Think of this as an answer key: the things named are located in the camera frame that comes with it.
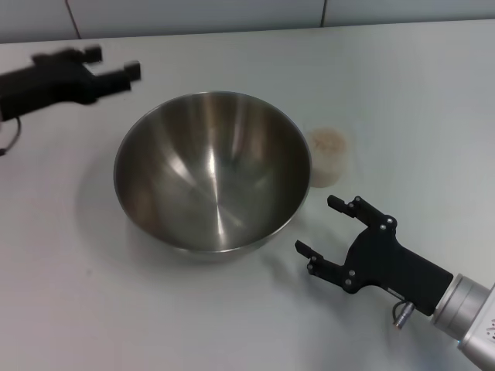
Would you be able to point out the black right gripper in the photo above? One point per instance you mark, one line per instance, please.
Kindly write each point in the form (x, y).
(386, 263)

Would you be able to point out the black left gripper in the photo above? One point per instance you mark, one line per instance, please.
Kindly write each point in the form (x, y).
(46, 85)

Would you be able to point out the translucent plastic cup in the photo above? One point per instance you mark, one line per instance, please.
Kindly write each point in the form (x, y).
(330, 170)

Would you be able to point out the stainless steel mixing bowl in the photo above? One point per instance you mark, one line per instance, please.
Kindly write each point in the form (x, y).
(212, 174)

